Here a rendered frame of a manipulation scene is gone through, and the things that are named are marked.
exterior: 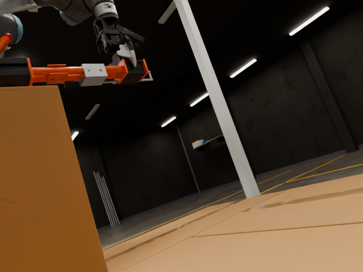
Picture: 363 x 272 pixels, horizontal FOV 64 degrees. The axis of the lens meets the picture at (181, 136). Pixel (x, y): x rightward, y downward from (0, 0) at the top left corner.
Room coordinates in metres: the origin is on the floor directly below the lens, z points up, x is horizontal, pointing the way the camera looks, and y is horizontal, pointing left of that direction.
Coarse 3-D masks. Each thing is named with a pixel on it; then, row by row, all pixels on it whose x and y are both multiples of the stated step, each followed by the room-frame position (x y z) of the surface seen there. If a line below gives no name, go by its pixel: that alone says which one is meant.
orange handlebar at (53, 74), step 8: (56, 64) 0.74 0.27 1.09; (64, 64) 0.76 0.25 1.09; (40, 72) 0.72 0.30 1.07; (48, 72) 0.73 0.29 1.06; (56, 72) 0.74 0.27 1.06; (64, 72) 0.76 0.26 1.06; (72, 72) 0.77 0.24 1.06; (80, 72) 0.79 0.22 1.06; (112, 72) 0.85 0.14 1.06; (120, 72) 0.87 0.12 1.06; (40, 80) 0.76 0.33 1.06; (48, 80) 0.76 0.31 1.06; (56, 80) 0.78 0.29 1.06; (64, 80) 0.79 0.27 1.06
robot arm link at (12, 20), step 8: (0, 16) 0.99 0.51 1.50; (8, 16) 1.02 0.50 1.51; (0, 24) 1.00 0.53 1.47; (8, 24) 1.03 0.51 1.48; (16, 24) 1.06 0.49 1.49; (0, 32) 1.02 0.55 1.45; (8, 32) 1.04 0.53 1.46; (16, 32) 1.07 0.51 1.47; (16, 40) 1.10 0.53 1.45; (8, 48) 1.09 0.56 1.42; (0, 56) 1.08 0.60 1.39
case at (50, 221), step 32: (0, 96) 0.50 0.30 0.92; (32, 96) 0.54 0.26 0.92; (0, 128) 0.50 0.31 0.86; (32, 128) 0.53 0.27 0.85; (64, 128) 0.57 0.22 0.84; (0, 160) 0.49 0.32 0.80; (32, 160) 0.52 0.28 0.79; (64, 160) 0.56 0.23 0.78; (0, 192) 0.48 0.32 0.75; (32, 192) 0.51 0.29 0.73; (64, 192) 0.55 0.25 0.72; (0, 224) 0.48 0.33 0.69; (32, 224) 0.51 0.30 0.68; (64, 224) 0.54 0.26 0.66; (0, 256) 0.47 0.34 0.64; (32, 256) 0.50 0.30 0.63; (64, 256) 0.53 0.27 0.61; (96, 256) 0.56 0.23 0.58
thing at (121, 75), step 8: (120, 64) 0.87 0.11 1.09; (128, 64) 0.88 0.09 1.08; (136, 64) 0.90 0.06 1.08; (144, 64) 0.90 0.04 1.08; (128, 72) 0.87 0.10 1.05; (136, 72) 0.88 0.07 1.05; (144, 72) 0.90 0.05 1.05; (120, 80) 0.90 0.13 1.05; (128, 80) 0.92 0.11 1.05; (136, 80) 0.94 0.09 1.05
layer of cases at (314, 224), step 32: (288, 192) 0.86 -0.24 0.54; (320, 192) 0.69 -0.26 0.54; (352, 192) 0.57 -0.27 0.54; (192, 224) 0.88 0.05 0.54; (224, 224) 0.70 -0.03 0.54; (256, 224) 0.58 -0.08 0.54; (288, 224) 0.50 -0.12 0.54; (320, 224) 0.44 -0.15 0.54; (352, 224) 0.39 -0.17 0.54; (128, 256) 0.70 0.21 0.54; (160, 256) 0.58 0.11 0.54; (192, 256) 0.50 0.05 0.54; (224, 256) 0.44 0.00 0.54; (256, 256) 0.39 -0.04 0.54; (288, 256) 0.35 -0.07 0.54; (320, 256) 0.32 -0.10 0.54; (352, 256) 0.29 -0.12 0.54
